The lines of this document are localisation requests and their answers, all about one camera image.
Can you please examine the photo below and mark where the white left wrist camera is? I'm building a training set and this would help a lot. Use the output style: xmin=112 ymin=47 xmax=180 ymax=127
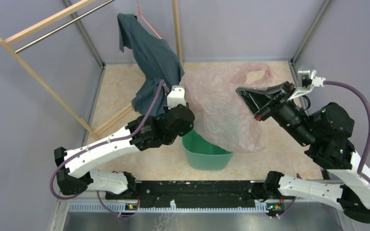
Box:
xmin=167 ymin=85 xmax=186 ymax=109

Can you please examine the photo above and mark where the pink clothes hanger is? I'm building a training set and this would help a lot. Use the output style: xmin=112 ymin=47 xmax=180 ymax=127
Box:
xmin=134 ymin=0 xmax=162 ymax=39

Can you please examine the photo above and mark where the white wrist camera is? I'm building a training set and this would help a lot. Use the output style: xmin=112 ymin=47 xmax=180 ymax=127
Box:
xmin=288 ymin=69 xmax=326 ymax=101
xmin=167 ymin=85 xmax=186 ymax=109

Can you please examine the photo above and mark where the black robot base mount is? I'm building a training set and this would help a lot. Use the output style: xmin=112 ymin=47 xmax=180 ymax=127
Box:
xmin=105 ymin=180 xmax=287 ymax=208

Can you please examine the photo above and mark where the pink plastic trash bag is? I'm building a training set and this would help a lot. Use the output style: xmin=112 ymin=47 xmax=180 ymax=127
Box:
xmin=180 ymin=62 xmax=274 ymax=153

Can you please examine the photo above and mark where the grey slotted cable duct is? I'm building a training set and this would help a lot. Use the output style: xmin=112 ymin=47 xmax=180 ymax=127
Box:
xmin=68 ymin=201 xmax=268 ymax=213

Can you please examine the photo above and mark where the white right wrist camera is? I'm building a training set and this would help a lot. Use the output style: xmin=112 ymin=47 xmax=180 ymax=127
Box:
xmin=288 ymin=69 xmax=326 ymax=101

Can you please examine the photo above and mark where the green plastic trash bin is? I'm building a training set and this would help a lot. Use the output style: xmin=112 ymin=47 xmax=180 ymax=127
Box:
xmin=182 ymin=130 xmax=234 ymax=171

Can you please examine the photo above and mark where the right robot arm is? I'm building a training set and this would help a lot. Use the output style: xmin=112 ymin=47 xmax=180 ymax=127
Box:
xmin=236 ymin=82 xmax=370 ymax=224

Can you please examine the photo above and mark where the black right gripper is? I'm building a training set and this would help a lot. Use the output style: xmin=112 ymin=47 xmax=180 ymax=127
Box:
xmin=234 ymin=81 xmax=315 ymax=146

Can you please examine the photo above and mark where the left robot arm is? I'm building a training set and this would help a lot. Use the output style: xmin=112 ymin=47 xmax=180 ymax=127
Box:
xmin=50 ymin=104 xmax=195 ymax=200

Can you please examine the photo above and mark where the dark teal shirt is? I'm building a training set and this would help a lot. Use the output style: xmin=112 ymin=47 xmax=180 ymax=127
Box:
xmin=117 ymin=13 xmax=184 ymax=115

